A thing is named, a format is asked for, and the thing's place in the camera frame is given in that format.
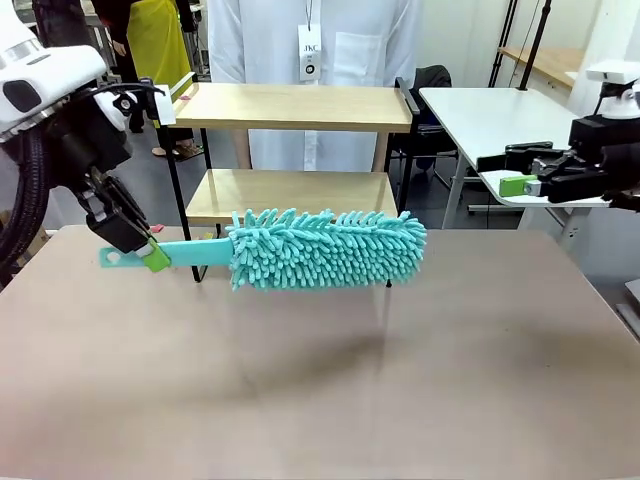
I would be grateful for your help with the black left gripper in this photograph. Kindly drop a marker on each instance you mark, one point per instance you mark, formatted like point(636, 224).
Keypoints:
point(85, 145)

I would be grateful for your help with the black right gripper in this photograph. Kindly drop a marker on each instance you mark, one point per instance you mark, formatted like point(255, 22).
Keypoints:
point(622, 167)

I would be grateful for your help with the teal microfiber duster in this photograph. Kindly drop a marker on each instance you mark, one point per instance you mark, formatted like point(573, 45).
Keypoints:
point(325, 250)

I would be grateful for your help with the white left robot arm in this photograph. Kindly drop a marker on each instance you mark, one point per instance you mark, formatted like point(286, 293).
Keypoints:
point(50, 65)

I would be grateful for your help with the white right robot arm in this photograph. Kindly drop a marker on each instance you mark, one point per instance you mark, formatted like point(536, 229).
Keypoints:
point(612, 72)

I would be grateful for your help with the two-tier wooden black-framed shelf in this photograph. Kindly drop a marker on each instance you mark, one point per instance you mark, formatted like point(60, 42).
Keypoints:
point(290, 107)

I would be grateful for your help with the white table with grey legs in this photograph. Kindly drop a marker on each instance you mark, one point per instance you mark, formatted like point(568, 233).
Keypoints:
point(475, 115)

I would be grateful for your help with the wooden desk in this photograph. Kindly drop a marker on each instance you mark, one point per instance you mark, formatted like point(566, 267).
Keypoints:
point(550, 62)

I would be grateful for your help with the black stand pole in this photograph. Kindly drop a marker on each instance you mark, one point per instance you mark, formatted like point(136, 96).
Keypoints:
point(535, 45)

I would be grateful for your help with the black tripod pole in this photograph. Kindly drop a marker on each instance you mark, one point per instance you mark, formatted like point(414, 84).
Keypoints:
point(504, 40)

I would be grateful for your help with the black chair with jacket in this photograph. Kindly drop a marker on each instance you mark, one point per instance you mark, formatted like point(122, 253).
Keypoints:
point(435, 77)

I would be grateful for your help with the person in yellow apron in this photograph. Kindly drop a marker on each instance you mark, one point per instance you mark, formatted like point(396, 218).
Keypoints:
point(155, 45)

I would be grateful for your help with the person in dark clothes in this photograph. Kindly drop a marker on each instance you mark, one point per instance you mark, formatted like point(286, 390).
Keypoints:
point(65, 25)

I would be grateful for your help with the person in white coat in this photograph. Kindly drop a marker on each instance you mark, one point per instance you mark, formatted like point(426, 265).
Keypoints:
point(260, 45)

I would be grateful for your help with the white name badge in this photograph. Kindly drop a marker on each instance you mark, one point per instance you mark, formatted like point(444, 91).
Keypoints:
point(309, 50)

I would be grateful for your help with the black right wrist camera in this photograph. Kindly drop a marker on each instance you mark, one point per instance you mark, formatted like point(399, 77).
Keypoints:
point(589, 132)

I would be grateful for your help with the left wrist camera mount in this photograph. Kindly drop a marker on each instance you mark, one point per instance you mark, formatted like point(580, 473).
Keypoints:
point(165, 107)

